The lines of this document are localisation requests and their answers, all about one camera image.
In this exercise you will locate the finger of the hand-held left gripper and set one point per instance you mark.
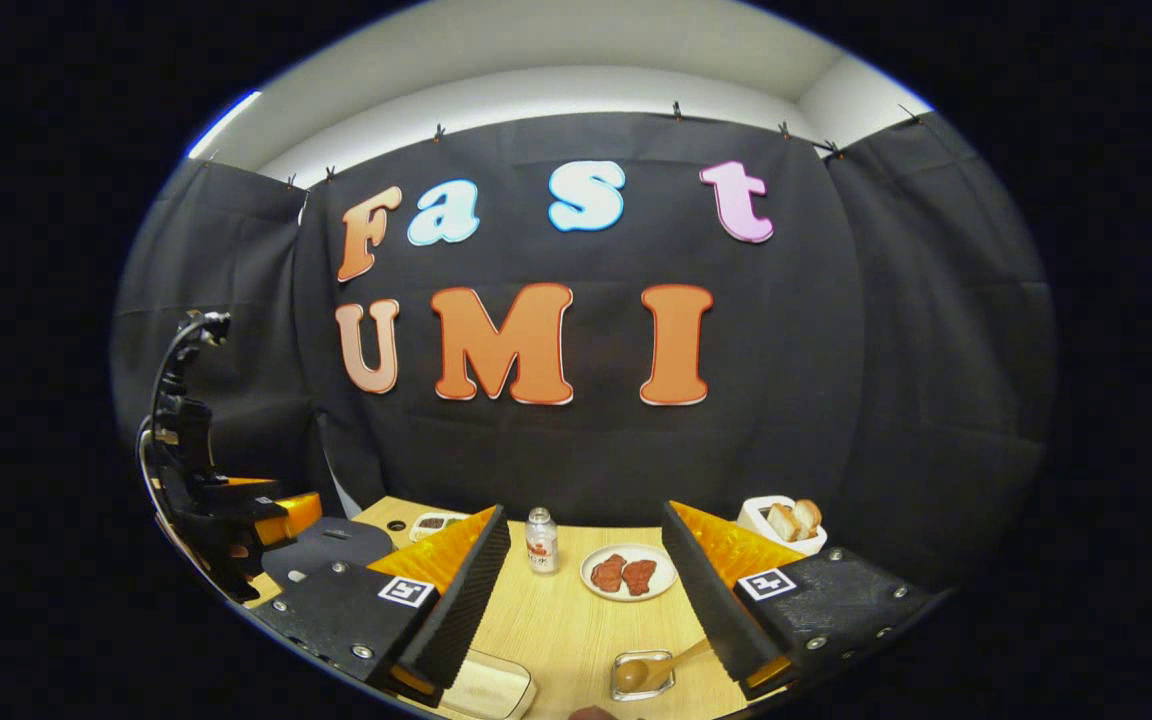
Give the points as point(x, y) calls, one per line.
point(296, 512)
point(251, 484)

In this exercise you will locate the wooden spoon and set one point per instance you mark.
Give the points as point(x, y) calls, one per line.
point(671, 662)

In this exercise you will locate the clear drink bottle red label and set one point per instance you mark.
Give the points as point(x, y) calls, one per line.
point(541, 550)

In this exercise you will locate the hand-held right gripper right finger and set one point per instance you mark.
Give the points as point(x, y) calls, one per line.
point(711, 600)

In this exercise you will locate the white round plate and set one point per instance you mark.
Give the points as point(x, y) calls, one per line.
point(666, 575)

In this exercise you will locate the row of black cloth clips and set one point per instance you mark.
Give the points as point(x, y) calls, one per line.
point(677, 108)

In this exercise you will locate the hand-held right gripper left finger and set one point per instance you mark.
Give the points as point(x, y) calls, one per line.
point(461, 605)

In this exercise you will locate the white divided bean dish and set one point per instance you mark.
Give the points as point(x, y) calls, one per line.
point(436, 525)

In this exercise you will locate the clear plastic rice box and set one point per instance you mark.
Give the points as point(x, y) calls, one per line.
point(491, 690)

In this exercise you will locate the dark grey rice cooker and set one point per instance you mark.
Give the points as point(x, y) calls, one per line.
point(331, 545)

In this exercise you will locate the black backdrop cloth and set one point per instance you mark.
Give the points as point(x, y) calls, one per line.
point(886, 350)

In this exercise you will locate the white toaster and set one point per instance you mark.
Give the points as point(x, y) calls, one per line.
point(756, 515)

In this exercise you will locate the toast bread slice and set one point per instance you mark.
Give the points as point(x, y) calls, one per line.
point(784, 522)
point(809, 514)

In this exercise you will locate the red meat piece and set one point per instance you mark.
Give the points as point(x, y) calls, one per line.
point(608, 574)
point(639, 577)

